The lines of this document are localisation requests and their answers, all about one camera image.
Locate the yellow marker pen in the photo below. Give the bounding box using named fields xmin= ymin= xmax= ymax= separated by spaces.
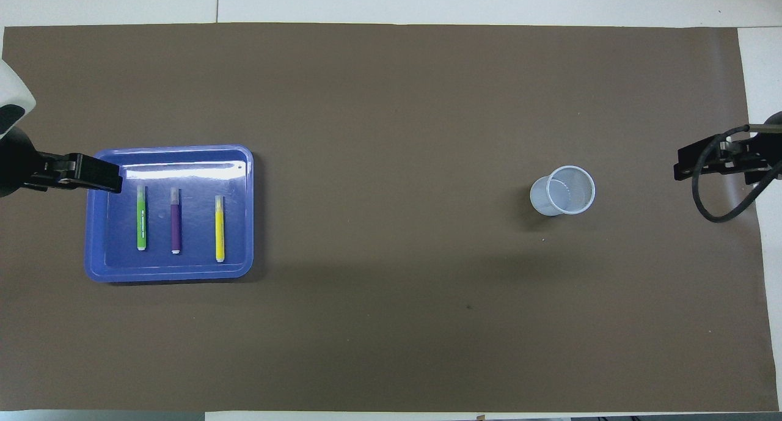
xmin=214 ymin=195 xmax=225 ymax=263

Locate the blue plastic tray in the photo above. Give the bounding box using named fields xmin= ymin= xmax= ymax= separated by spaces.
xmin=84 ymin=144 xmax=255 ymax=284

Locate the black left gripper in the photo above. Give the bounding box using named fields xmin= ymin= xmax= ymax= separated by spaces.
xmin=0 ymin=126 xmax=124 ymax=199

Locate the purple marker pen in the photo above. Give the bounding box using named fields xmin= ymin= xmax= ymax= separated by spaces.
xmin=170 ymin=188 xmax=182 ymax=255

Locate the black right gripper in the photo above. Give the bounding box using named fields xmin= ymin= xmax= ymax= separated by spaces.
xmin=674 ymin=111 xmax=782 ymax=186

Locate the green marker pen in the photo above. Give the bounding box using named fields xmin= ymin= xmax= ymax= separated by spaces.
xmin=136 ymin=185 xmax=148 ymax=251

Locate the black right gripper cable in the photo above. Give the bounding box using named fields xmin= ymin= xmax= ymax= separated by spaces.
xmin=692 ymin=125 xmax=782 ymax=223

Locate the brown table mat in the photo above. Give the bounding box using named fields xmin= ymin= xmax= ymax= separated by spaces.
xmin=0 ymin=23 xmax=780 ymax=412

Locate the translucent plastic cup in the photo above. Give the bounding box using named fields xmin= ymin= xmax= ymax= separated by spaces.
xmin=529 ymin=165 xmax=596 ymax=218

